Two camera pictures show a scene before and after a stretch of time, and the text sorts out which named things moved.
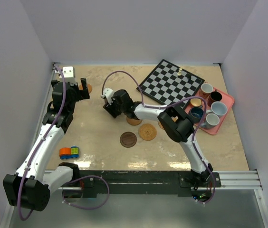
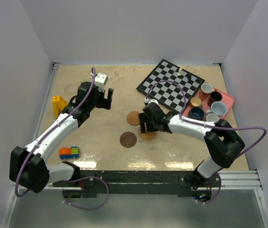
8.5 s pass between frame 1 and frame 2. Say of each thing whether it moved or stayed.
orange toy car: stayed
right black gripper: moved
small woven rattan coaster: stayed
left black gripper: moved
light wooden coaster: stayed
